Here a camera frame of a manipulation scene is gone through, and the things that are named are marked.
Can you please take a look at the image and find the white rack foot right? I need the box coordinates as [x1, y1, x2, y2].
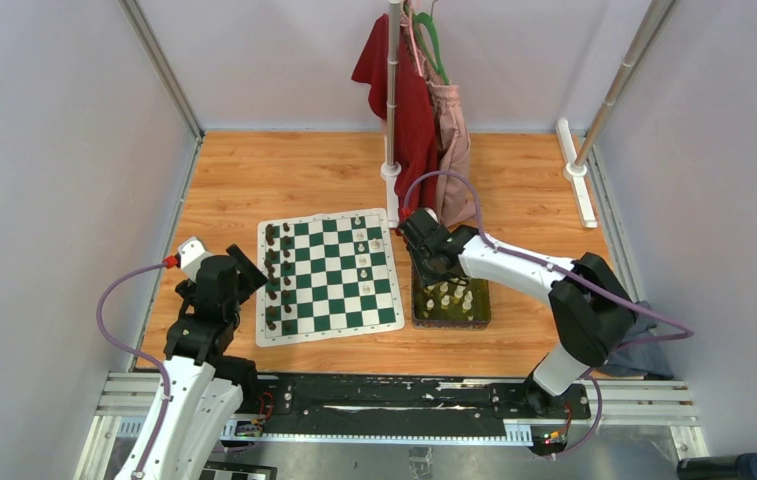
[555, 118, 598, 229]

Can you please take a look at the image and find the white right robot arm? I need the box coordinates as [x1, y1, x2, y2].
[399, 208, 637, 418]

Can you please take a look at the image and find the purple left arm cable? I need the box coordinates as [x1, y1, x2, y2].
[96, 259, 177, 480]

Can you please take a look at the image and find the grey cloth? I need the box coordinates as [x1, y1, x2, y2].
[596, 314, 674, 380]

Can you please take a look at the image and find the white clothes rack pole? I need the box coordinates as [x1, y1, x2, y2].
[381, 0, 403, 229]

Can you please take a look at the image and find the pink hanging garment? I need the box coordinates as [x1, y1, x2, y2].
[402, 1, 475, 226]

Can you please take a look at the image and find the red hanging garment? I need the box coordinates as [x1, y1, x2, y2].
[351, 14, 438, 214]

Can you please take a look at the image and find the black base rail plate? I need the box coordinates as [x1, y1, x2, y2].
[235, 372, 591, 439]

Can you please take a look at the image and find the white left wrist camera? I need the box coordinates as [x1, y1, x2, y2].
[177, 236, 212, 282]

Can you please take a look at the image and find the green white chess board mat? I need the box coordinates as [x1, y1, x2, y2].
[255, 208, 406, 347]

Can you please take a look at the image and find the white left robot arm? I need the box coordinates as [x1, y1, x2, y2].
[116, 237, 267, 479]

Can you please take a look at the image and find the yellow tray of white pieces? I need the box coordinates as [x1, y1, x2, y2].
[411, 269, 492, 330]

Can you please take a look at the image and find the green clothes hanger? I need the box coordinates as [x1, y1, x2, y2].
[412, 1, 450, 85]

